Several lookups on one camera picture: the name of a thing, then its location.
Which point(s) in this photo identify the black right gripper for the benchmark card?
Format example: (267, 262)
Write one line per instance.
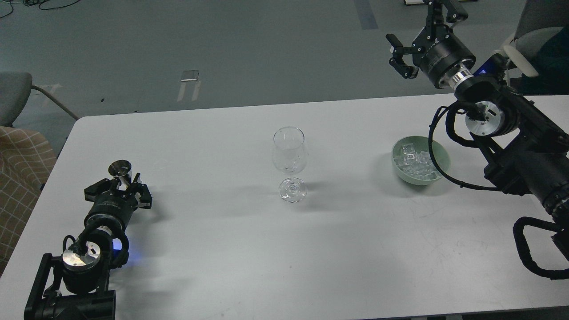
(436, 50)

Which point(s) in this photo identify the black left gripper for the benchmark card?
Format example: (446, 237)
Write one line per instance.
(116, 205)

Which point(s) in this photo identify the steel double jigger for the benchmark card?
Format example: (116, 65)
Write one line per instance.
(121, 170)

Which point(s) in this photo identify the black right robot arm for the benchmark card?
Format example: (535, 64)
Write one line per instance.
(526, 151)

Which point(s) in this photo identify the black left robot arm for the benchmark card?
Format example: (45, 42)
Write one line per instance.
(74, 285)

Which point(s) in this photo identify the pile of ice cubes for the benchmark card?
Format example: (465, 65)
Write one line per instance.
(415, 165)

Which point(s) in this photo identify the clear wine glass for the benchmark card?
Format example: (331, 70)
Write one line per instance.
(290, 156)

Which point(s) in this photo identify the beige checkered cushion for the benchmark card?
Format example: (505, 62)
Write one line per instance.
(26, 162)

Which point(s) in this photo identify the grey office chair right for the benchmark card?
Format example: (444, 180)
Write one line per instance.
(539, 22)

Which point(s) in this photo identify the green bowl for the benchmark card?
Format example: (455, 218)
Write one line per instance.
(439, 156)

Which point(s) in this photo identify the person in teal sweater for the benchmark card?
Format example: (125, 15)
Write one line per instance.
(552, 64)

